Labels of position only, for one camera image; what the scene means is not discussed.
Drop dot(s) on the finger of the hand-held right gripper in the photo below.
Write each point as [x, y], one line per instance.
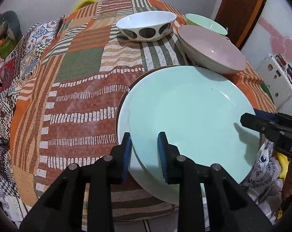
[254, 123]
[265, 113]

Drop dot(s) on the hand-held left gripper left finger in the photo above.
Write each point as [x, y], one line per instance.
[126, 157]

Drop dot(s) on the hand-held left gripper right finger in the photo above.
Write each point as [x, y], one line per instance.
[161, 157]

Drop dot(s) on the purple plate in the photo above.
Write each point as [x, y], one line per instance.
[116, 125]

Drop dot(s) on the white plate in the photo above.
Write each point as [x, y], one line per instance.
[123, 120]

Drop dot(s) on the light green plate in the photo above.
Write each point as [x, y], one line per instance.
[189, 116]

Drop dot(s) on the pink bowl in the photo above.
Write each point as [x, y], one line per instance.
[208, 48]

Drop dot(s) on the light green bowl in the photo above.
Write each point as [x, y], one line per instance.
[208, 23]

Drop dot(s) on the white black-spotted bowl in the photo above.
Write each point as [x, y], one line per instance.
[146, 20]

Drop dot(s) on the person's right hand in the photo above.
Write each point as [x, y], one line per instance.
[289, 176]

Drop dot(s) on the yellow cloth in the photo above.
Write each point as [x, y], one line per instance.
[282, 164]

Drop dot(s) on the white stickered case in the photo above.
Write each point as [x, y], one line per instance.
[271, 77]

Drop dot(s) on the white heart-print sliding door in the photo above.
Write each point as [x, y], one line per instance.
[276, 29]

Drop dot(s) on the orange patchwork blanket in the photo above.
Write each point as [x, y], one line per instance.
[83, 77]

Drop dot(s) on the brown wooden door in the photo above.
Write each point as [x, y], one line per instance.
[242, 9]

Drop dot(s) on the patterned checkered quilt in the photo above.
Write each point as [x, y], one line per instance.
[5, 106]

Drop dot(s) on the yellow curved tube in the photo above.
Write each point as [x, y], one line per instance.
[85, 2]

